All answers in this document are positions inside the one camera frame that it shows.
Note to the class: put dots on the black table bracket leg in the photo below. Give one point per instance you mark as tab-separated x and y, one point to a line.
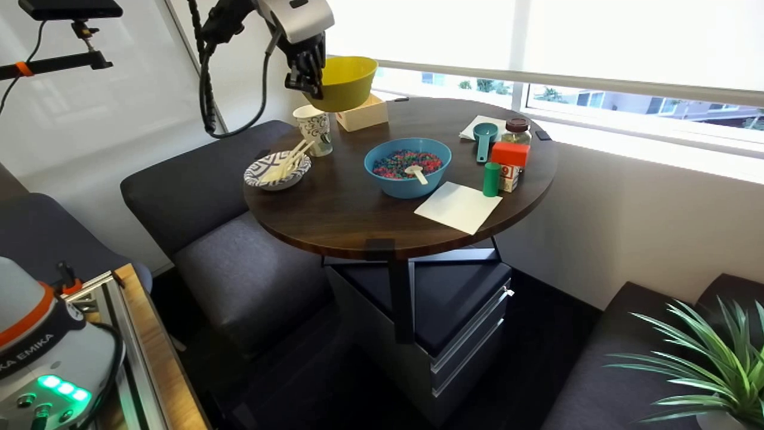
398	294

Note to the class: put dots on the glass jar dark lid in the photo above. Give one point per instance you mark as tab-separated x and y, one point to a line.
516	131

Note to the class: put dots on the jar with orange lid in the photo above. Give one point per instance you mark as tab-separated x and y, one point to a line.
509	155

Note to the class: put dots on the yellow plastic bowl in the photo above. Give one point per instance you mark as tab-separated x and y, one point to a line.
346	85

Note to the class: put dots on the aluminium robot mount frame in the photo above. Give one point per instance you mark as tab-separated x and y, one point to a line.
107	318

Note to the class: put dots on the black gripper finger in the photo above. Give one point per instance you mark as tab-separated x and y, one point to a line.
294	68
315	68

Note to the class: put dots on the pale wooden box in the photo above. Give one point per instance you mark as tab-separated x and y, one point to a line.
362	117

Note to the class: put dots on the green potted plant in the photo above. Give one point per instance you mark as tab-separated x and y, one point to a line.
717	366

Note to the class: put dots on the teal measuring scoop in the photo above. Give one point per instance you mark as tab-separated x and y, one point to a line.
483	139

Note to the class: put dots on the small green bottle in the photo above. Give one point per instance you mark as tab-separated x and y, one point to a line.
493	183

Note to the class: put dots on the white plastic spoon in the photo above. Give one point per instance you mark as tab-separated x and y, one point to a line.
414	170

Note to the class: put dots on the patterned paper plate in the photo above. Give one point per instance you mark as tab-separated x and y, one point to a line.
266	178

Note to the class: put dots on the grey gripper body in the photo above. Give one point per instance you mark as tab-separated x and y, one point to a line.
300	19

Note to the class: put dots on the white paper sheet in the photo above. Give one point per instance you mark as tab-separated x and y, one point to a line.
468	131

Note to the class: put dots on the colourful small beads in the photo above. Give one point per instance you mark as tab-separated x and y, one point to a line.
389	168

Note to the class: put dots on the wooden bench top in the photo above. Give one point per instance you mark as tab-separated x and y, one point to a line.
167	358

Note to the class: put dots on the blue grey round chair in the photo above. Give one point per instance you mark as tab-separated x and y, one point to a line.
48	229

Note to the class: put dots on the black camera stand bar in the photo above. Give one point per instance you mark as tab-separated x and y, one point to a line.
55	63

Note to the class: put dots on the blue bowl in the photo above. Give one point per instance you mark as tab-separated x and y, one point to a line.
406	190

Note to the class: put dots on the white roller blind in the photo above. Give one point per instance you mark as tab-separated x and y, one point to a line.
635	39

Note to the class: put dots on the dark grey ottoman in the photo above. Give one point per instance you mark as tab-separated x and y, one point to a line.
254	277
183	192
604	374

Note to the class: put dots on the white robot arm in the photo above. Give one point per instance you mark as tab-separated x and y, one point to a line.
39	343

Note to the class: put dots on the pale wooden chopstick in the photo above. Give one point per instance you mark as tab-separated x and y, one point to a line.
300	159
290	159

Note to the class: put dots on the white square napkin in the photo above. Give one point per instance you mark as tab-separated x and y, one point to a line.
456	205

